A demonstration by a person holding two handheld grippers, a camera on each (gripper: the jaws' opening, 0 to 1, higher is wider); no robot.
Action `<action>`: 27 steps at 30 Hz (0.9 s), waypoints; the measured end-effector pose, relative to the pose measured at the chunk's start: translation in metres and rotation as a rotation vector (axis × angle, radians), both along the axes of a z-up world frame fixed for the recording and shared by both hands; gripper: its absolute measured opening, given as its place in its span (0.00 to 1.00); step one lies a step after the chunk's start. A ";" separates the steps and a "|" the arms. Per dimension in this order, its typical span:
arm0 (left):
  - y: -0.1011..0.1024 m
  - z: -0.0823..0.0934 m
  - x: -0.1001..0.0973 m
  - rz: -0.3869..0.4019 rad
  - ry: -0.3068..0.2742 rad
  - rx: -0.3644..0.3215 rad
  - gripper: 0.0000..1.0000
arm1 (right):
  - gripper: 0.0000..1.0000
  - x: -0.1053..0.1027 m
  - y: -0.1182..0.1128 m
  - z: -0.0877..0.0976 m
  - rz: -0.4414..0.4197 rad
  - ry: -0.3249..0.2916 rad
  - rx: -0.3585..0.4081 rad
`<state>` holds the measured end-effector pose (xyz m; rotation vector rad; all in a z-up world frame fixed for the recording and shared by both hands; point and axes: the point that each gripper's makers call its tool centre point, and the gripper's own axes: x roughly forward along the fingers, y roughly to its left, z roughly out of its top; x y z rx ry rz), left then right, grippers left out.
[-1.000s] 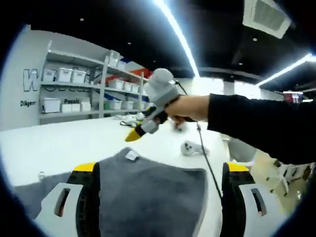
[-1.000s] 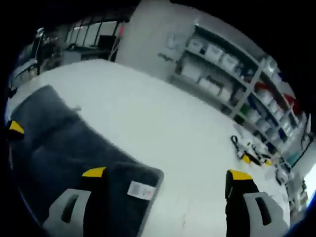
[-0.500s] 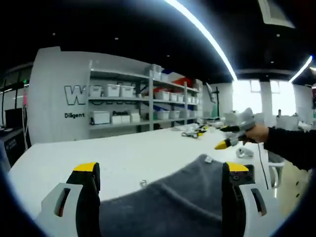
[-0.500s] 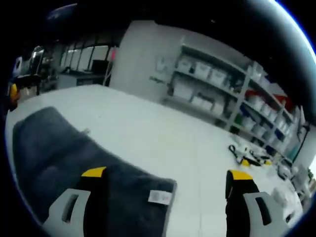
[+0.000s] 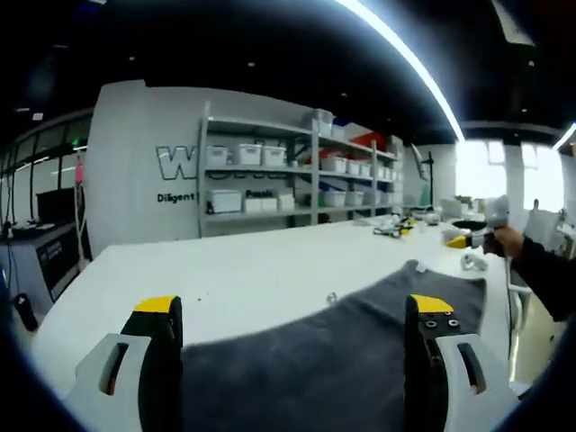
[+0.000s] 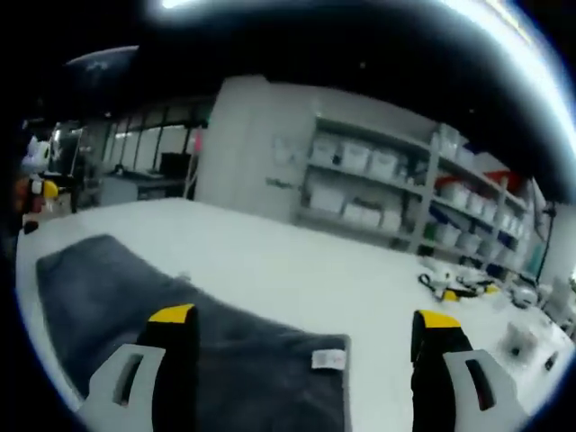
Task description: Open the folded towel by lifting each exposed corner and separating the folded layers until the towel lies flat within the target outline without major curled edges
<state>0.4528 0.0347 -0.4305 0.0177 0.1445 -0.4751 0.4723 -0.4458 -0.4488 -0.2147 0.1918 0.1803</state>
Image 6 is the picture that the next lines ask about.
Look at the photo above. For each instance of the group of white storage bins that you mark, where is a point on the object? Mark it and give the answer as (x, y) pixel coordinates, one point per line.
(355, 155)

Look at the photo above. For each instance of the pink flag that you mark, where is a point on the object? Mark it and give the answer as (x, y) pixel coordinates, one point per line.
(198, 140)

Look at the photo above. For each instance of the black background monitor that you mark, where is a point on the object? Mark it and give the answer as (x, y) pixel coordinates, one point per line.
(175, 163)

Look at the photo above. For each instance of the long ceiling light strip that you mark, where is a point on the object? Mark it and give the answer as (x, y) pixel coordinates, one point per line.
(508, 22)

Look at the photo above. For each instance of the grey metal shelving unit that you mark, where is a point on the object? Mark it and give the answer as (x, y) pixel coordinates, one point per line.
(427, 189)

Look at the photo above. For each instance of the grey towel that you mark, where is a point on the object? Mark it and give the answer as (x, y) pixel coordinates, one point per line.
(112, 288)

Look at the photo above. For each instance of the person's left hand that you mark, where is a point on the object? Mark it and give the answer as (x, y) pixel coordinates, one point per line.
(22, 195)

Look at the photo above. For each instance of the grey equipment cabinet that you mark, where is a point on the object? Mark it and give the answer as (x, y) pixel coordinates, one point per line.
(121, 189)

